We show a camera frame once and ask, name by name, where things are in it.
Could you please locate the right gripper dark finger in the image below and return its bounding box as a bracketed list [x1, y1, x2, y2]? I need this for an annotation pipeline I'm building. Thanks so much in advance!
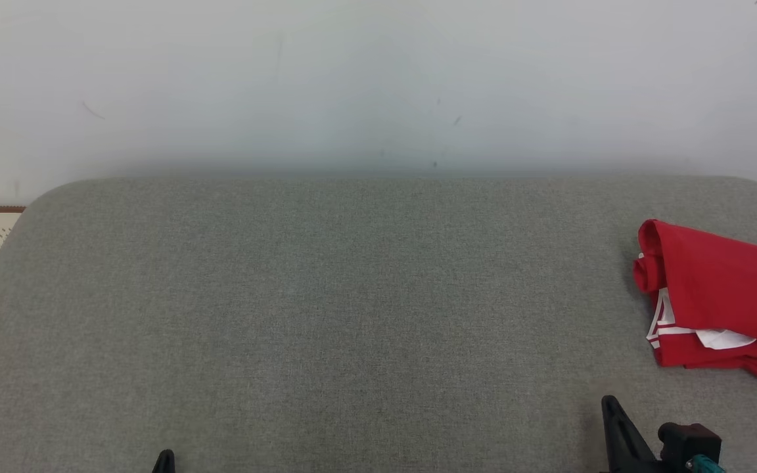
[600, 395, 657, 473]

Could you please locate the red shorts white stripe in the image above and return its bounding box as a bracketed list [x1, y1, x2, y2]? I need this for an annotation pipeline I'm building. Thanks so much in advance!
[653, 332, 757, 394]

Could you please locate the red white Bulls 23 jersey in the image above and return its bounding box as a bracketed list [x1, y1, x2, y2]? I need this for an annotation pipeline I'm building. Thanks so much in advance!
[633, 219, 757, 351]

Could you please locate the grey fabric sofa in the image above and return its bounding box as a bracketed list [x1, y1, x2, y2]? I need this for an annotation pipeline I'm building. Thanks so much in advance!
[0, 175, 757, 473]

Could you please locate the right teal plug black cable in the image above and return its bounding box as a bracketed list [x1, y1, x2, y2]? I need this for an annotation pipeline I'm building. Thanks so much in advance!
[685, 454, 726, 473]

